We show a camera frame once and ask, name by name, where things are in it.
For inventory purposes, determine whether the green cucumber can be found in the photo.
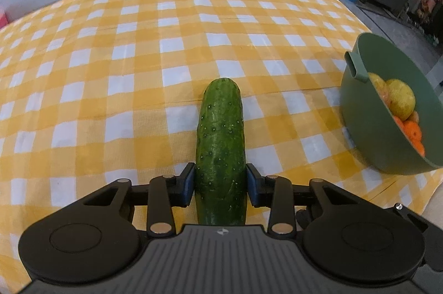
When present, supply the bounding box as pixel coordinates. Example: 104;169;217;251
194;78;248;226

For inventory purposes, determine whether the yellow checked tablecloth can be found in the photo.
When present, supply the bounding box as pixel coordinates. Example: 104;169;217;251
0;0;443;288

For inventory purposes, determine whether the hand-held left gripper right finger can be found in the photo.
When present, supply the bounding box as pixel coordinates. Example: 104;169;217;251
246;163;360;235

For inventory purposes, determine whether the green colander bowl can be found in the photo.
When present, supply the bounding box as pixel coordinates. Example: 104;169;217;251
341;33;443;175

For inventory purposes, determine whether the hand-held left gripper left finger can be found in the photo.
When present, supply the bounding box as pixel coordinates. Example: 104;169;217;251
83;163;196;236

